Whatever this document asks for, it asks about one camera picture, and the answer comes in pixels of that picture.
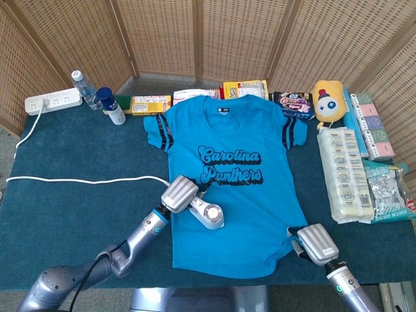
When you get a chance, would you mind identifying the grey robot torso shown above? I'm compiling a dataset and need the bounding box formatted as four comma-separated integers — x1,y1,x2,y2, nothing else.
129,285,270,312

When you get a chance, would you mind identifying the green and yellow sponge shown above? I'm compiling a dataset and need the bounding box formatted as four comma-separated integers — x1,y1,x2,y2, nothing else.
103,94,133,115

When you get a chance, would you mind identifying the long light blue package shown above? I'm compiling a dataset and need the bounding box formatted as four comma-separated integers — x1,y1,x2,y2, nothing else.
343,86,370,159

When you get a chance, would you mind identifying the teal carpet table cover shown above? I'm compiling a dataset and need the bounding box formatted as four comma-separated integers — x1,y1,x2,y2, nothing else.
0,97,416,291

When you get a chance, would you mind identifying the yellow plush toy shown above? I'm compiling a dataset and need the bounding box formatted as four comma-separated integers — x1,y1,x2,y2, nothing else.
311,79,346,131

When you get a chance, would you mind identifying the white bottle with blue cap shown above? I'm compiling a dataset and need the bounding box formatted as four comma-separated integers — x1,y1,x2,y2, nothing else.
96,86,127,126

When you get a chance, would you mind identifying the blue Carolina Panthers T-shirt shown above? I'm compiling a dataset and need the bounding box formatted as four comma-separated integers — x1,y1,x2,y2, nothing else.
143,94,309,280

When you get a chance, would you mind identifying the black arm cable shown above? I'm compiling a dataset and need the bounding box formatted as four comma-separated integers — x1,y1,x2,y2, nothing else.
70,239,129,312

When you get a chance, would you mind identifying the white power cord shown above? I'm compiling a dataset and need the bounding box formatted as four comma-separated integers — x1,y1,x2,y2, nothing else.
5,98,172,188

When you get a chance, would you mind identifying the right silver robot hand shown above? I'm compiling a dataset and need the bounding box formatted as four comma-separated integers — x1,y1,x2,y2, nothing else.
285,223,341,263

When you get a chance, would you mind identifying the dark sanitary pad package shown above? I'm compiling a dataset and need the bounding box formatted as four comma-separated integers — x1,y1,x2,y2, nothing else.
272,90,317,121

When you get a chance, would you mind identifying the wicker folding screen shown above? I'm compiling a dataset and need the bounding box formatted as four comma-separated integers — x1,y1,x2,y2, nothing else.
0,0,416,183

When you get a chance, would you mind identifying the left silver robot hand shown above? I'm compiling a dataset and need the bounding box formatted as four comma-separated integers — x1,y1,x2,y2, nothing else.
161,174,211,215

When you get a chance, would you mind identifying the clear plastic water bottle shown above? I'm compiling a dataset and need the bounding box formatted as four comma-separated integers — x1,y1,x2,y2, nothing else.
71,70,104,111

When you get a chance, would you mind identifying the teal and white packet bag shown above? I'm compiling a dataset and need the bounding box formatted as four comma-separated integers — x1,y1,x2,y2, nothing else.
362,159,416,224

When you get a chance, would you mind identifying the white handheld steam iron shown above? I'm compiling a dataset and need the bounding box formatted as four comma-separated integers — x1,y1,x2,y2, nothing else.
188,191,226,231

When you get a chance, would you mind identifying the white and pink package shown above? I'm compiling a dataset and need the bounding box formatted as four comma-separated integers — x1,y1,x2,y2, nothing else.
172,88,224,108

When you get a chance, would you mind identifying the yellow rectangular box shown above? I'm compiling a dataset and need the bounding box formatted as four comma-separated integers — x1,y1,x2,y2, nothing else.
131,94,172,116

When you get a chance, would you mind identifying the white power strip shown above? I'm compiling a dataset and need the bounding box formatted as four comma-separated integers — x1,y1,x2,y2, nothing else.
25,86,83,116

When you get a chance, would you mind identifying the multicolour tissue pack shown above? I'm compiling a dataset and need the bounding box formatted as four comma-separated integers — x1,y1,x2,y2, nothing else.
349,92,396,162

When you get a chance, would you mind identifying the yellow snack package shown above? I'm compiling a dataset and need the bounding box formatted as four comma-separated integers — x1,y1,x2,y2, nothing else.
222,79,270,101

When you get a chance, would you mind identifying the clear pack with red label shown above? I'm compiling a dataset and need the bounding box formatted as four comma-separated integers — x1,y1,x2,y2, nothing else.
401,168,416,222

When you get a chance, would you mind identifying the white fabric bundle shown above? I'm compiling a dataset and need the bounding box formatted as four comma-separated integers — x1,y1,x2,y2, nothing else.
317,127,375,225

